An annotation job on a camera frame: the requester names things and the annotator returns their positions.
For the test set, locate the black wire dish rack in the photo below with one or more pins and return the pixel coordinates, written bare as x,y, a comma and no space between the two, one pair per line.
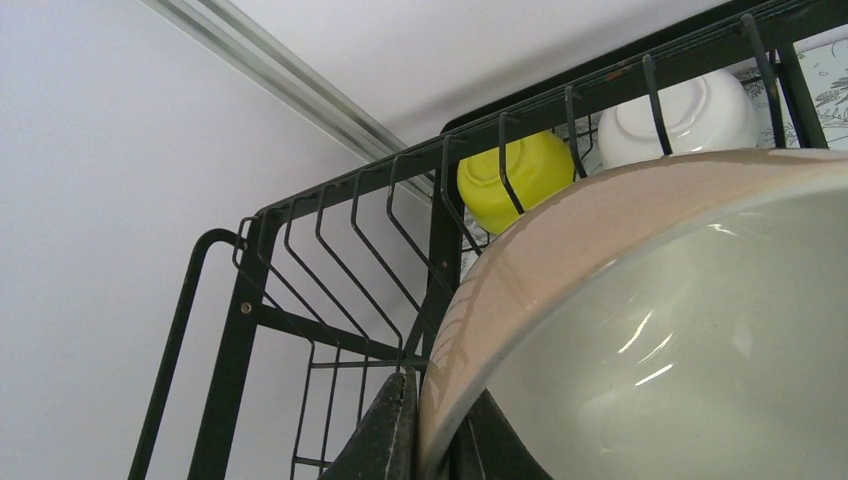
423,203

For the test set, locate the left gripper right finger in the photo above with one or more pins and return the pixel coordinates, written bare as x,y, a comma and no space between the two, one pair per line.
488,447

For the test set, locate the yellow-green bowl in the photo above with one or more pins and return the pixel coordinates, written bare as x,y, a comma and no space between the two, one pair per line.
537,167

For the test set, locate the white bowl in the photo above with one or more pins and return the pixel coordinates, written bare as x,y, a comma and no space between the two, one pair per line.
707,113

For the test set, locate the beige bowl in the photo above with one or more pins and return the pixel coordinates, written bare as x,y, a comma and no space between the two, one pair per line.
681,318

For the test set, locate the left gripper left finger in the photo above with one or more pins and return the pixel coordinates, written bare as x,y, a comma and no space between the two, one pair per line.
382,445

